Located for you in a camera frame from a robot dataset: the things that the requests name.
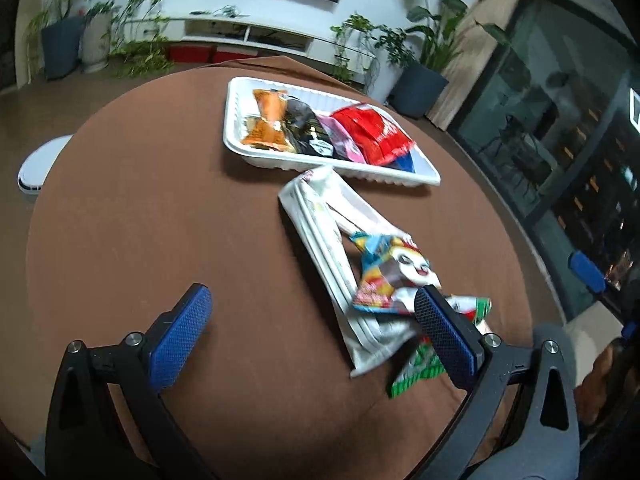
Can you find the white television console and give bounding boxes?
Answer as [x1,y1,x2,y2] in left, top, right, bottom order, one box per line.
[125,16,376,58]

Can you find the panda print snack packet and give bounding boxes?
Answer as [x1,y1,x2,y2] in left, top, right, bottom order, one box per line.
[350,232,443,316]

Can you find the round white floor appliance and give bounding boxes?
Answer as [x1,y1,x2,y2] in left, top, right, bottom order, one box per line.
[17,135,73,195]

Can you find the red snack packet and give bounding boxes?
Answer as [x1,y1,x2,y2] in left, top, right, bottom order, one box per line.
[330,104,416,166]

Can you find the sprawling vine plant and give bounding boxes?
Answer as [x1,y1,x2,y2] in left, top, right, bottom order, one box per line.
[107,0,176,78]

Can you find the orange snack packet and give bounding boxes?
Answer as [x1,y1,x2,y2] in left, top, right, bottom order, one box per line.
[240,89,297,152]

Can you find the tall plant blue-grey pot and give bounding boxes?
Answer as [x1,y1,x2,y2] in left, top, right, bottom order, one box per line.
[25,0,96,81]

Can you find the person's right hand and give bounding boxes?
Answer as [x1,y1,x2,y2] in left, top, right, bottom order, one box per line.
[574,342,632,428]

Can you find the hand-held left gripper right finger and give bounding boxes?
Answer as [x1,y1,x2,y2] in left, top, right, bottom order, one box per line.
[413,284,582,480]

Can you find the bushy plant white pot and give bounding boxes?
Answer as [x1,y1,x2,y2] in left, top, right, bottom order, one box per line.
[375,25,418,68]

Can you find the beige curtain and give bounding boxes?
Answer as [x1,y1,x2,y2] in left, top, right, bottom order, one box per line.
[425,0,526,133]

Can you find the large-leaf plant dark pot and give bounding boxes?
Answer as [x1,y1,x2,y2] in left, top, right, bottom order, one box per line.
[390,0,521,120]

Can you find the small plant ribbed white pot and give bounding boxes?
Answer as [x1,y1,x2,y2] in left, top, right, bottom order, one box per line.
[80,2,116,72]

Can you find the green snack packet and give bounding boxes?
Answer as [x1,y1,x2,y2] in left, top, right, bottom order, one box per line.
[387,296,493,400]

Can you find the white plastic tray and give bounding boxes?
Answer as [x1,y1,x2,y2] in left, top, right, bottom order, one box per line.
[222,76,442,188]

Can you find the cables on console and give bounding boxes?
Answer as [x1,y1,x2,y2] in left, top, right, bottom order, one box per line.
[190,5,251,18]

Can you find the long white snack packet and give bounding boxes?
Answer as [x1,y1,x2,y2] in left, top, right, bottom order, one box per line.
[299,166,413,246]
[278,185,416,380]

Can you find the black snack packet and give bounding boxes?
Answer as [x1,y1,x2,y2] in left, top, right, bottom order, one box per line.
[285,99,336,158]

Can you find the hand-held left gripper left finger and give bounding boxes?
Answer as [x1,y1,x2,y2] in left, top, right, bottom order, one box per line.
[44,282,214,480]

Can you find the glass sliding door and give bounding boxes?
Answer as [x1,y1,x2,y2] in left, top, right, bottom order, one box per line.
[447,0,640,321]

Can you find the pink snack packet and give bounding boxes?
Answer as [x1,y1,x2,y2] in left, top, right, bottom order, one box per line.
[320,116,368,163]

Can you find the trailing plant on console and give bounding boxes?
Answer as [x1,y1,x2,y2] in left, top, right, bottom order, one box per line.
[330,14,381,93]

